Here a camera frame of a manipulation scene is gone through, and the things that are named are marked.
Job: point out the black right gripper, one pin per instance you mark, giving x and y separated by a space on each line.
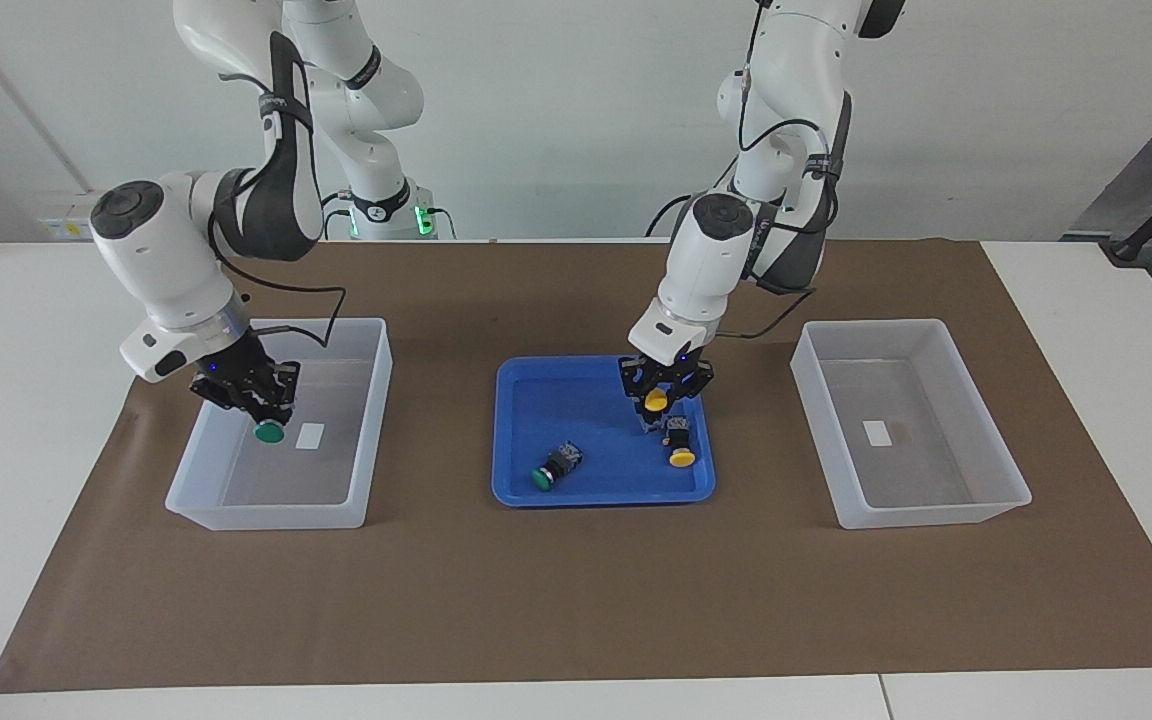
236 365

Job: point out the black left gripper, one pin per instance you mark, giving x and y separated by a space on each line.
666 368

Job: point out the yellow push button switch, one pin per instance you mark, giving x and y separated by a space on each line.
680 445
654 401

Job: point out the green push button switch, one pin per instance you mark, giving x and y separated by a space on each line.
269 432
554 467

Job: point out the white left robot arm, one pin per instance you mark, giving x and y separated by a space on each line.
706 260

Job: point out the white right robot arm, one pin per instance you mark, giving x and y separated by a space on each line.
151 250

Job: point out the small white box label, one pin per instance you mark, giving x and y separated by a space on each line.
876 433
310 436

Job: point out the blue plastic tray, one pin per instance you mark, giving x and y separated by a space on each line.
576 415

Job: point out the translucent white plastic box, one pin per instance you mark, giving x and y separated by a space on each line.
266 490
921 480

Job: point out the brown paper table mat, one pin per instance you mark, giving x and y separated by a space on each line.
576 600

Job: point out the white wall power strip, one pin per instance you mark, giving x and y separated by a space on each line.
66 225

